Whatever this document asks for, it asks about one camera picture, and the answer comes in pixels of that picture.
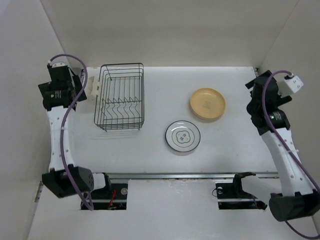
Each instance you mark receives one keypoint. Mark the yellow-backed white plate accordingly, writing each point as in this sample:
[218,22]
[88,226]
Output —
[182,136]

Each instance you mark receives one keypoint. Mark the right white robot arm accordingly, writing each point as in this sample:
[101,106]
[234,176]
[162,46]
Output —
[299,195]

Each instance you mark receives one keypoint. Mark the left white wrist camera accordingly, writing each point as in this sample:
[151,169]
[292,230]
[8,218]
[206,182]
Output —
[58,64]

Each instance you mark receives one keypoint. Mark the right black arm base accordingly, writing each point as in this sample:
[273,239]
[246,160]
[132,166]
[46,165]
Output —
[231,196]

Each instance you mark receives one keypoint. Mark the aluminium table rail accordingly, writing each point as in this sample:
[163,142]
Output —
[228,145]

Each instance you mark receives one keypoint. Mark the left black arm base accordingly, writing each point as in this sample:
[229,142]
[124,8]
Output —
[113,198]

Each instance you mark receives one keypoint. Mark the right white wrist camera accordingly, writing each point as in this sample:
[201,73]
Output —
[292,85]

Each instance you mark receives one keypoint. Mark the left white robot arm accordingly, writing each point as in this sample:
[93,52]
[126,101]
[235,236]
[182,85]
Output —
[64,177]

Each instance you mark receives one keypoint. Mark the cream plastic cutlery holder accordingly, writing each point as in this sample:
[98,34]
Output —
[93,88]

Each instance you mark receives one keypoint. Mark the plain cream plate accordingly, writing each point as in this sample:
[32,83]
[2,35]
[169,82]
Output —
[209,115]

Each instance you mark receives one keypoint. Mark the grey wire dish rack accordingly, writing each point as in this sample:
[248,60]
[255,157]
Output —
[120,103]

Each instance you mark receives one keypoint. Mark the yellow deep plate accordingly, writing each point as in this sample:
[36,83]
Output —
[207,98]

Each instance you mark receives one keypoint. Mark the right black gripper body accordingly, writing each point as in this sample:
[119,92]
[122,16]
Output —
[281,100]

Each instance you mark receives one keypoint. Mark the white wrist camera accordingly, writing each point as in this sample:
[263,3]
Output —
[292,85]
[58,64]

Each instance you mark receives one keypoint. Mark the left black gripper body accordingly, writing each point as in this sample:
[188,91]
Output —
[77,83]

